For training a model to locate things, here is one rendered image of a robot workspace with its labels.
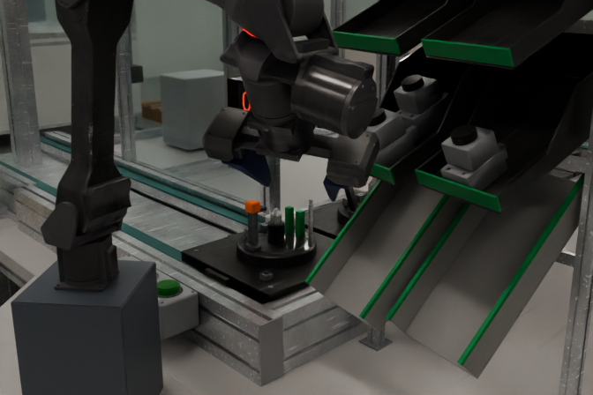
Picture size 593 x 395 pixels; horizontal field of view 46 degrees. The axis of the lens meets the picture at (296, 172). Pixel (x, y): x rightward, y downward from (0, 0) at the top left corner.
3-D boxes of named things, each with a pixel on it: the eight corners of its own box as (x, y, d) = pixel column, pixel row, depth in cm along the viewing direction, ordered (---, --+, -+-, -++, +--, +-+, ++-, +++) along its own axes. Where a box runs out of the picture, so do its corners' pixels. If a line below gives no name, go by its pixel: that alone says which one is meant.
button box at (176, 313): (162, 341, 107) (161, 304, 105) (97, 296, 122) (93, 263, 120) (200, 325, 111) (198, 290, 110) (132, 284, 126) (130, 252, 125)
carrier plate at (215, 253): (269, 307, 107) (269, 294, 106) (181, 261, 124) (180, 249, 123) (372, 264, 123) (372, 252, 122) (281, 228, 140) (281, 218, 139)
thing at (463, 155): (472, 199, 81) (458, 149, 77) (445, 190, 84) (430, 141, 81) (520, 160, 84) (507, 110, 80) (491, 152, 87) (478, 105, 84)
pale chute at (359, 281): (379, 333, 92) (361, 317, 89) (322, 295, 102) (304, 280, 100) (495, 166, 97) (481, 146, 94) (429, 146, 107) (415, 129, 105)
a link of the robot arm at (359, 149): (356, 137, 65) (376, 90, 68) (183, 105, 71) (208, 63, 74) (364, 190, 71) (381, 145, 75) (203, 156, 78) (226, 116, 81)
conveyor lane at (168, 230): (271, 359, 110) (270, 301, 107) (43, 222, 169) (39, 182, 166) (388, 302, 128) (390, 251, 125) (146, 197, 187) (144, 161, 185)
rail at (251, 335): (260, 387, 102) (259, 320, 99) (18, 228, 165) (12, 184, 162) (288, 373, 106) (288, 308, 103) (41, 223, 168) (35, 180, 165)
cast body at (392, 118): (380, 175, 90) (364, 130, 87) (361, 166, 94) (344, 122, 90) (428, 142, 93) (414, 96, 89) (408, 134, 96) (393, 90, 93)
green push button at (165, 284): (163, 304, 107) (163, 292, 107) (150, 295, 110) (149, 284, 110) (185, 296, 110) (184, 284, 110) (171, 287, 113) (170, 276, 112)
